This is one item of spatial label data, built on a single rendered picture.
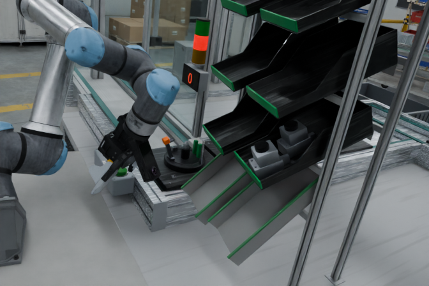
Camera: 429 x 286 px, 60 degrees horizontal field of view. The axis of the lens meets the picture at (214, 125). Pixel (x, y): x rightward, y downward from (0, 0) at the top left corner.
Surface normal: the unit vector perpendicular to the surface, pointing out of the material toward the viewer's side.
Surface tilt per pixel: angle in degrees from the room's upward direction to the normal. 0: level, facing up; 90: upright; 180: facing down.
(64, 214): 0
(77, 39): 66
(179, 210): 90
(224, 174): 45
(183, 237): 0
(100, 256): 0
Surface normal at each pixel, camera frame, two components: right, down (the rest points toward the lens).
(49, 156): 0.80, 0.13
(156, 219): 0.51, 0.41
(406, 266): 0.14, -0.91
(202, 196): -0.55, -0.62
